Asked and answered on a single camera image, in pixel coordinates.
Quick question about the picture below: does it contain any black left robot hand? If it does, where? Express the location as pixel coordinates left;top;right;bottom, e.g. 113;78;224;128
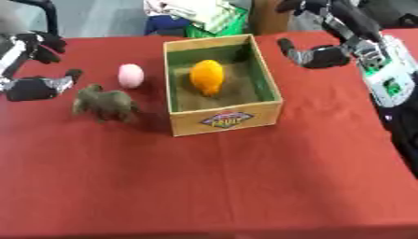
0;30;85;103

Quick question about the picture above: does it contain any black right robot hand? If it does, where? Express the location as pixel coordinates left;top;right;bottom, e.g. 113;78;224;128
274;0;384;70

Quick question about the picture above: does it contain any tan cardboard box green inside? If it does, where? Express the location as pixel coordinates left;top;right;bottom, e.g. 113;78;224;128
161;33;286;138

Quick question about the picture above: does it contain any brown board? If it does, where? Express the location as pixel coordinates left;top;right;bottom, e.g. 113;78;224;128
249;0;296;35

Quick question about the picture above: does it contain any grey-brown soft toy animal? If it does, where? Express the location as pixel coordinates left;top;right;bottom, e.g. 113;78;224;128
70;82;141;124

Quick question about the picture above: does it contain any pink egg-shaped toy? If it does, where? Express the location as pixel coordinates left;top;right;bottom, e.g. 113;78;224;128
116;63;147;90

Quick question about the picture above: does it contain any green bag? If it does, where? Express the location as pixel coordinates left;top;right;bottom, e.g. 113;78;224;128
184;7;252;38

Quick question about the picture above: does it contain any orange soft toy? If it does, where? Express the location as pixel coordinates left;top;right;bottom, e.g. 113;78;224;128
188;59;228;97

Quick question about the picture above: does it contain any white cloth bundle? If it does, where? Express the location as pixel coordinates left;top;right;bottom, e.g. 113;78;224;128
142;0;237;33

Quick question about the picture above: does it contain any blue bag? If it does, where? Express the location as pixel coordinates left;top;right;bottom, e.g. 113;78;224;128
144;14;193;36

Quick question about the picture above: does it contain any black chair frame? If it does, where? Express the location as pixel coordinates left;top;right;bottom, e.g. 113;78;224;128
7;0;61;35

